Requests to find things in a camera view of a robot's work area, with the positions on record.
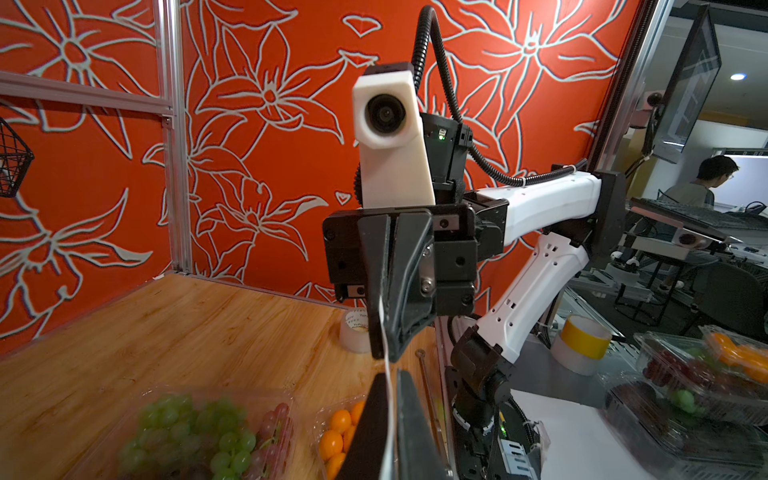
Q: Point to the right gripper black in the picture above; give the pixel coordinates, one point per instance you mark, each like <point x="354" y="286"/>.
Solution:
<point x="431" y="253"/>

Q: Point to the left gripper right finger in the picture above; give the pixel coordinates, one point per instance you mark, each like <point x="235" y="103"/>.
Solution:
<point x="418" y="456"/>

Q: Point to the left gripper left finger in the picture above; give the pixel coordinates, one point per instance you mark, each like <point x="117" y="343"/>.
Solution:
<point x="366" y="456"/>

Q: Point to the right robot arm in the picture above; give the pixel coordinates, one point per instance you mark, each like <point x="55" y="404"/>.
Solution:
<point x="578" y="215"/>

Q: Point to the background fruit boxes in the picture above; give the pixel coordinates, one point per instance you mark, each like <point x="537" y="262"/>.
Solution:
<point x="693" y="408"/>

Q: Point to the clear tape roll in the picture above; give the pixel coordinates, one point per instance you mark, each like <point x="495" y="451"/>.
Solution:
<point x="354" y="331"/>

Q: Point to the grape clamshell box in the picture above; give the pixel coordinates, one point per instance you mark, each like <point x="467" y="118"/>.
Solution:
<point x="196" y="433"/>

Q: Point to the yellow white tape roll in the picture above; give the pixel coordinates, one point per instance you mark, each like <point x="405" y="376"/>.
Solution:
<point x="581" y="345"/>

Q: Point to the person in background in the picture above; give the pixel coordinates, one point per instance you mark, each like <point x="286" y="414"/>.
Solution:
<point x="712" y="173"/>

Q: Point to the background monitor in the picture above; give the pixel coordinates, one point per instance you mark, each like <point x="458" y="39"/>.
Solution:
<point x="675" y="112"/>

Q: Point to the black wire wall basket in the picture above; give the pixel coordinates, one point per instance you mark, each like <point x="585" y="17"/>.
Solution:
<point x="16" y="158"/>

